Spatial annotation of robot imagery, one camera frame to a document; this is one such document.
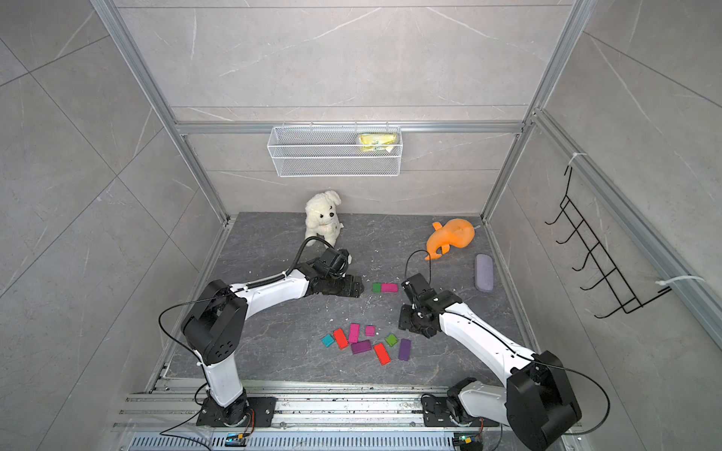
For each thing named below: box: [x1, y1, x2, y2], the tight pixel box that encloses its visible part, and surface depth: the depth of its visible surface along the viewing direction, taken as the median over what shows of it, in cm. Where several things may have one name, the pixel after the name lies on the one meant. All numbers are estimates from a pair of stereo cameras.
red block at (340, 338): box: [332, 327, 349, 351], surface depth 88 cm
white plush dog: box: [305, 189, 345, 248], surface depth 100 cm
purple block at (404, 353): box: [398, 338, 412, 361], surface depth 86 cm
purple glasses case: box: [474, 253, 494, 294], surface depth 101 cm
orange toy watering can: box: [424, 218, 475, 261], surface depth 109 cm
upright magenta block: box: [348, 323, 361, 343], surface depth 90 cm
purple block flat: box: [350, 339, 373, 355], surface depth 87 cm
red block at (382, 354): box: [373, 342, 393, 366], surface depth 85 cm
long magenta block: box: [380, 282, 400, 293], surface depth 100 cm
